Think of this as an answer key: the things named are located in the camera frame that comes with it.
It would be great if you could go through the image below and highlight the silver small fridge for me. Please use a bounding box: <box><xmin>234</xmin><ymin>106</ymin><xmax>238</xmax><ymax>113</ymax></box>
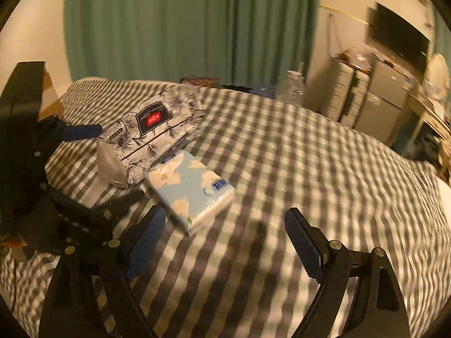
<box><xmin>354</xmin><ymin>58</ymin><xmax>416</xmax><ymax>145</ymax></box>

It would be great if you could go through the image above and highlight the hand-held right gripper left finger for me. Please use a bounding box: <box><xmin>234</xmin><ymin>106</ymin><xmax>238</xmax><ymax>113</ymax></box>
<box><xmin>39</xmin><ymin>205</ymin><xmax>166</xmax><ymax>338</ymax></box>

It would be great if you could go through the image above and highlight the clear large water jug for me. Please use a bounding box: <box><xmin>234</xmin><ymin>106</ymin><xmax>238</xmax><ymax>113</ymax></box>
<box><xmin>278</xmin><ymin>70</ymin><xmax>305</xmax><ymax>106</ymax></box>

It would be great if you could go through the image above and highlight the blue floral tissue pack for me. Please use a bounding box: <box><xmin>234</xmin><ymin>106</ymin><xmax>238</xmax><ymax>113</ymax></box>
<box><xmin>146</xmin><ymin>150</ymin><xmax>236</xmax><ymax>236</ymax></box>

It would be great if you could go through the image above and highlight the black wall television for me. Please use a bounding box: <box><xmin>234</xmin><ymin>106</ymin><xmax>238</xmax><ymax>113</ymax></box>
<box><xmin>373</xmin><ymin>2</ymin><xmax>430</xmax><ymax>60</ymax></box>

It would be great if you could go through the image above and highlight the white dressing table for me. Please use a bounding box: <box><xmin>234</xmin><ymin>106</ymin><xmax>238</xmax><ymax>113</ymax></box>
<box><xmin>405</xmin><ymin>88</ymin><xmax>451</xmax><ymax>148</ymax></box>

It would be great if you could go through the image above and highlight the patterned brown bag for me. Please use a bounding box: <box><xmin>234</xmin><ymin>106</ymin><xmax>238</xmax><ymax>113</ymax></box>
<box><xmin>180</xmin><ymin>75</ymin><xmax>219</xmax><ymax>88</ymax></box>

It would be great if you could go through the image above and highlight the black white floral pouch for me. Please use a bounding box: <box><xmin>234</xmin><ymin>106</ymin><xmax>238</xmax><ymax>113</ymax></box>
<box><xmin>97</xmin><ymin>84</ymin><xmax>207</xmax><ymax>187</ymax></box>

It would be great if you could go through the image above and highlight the white oval mirror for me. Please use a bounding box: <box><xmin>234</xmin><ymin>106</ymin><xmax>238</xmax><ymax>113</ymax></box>
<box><xmin>425</xmin><ymin>53</ymin><xmax>451</xmax><ymax>103</ymax></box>

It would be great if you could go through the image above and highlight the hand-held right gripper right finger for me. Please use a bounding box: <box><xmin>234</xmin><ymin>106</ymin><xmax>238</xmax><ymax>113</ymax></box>
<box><xmin>285</xmin><ymin>208</ymin><xmax>411</xmax><ymax>338</ymax></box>

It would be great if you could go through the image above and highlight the brown cardboard box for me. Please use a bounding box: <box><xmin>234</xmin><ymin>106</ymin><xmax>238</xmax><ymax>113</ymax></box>
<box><xmin>37</xmin><ymin>70</ymin><xmax>64</xmax><ymax>120</ymax></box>

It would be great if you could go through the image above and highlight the white suitcase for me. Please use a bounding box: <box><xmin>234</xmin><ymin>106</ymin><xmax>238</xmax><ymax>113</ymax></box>
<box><xmin>322</xmin><ymin>61</ymin><xmax>370</xmax><ymax>127</ymax></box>

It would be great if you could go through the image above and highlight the narrow green curtain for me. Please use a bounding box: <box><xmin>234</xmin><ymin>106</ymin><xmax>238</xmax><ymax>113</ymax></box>
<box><xmin>433</xmin><ymin>7</ymin><xmax>451</xmax><ymax>60</ymax></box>

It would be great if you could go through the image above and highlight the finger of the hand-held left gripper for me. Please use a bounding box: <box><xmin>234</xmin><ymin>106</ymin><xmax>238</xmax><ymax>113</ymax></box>
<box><xmin>61</xmin><ymin>123</ymin><xmax>103</xmax><ymax>143</ymax></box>
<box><xmin>46</xmin><ymin>185</ymin><xmax>146</xmax><ymax>247</ymax></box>

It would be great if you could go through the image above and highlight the green white checked cloth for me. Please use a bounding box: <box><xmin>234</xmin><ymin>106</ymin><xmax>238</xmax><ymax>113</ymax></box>
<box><xmin>0</xmin><ymin>77</ymin><xmax>451</xmax><ymax>338</ymax></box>

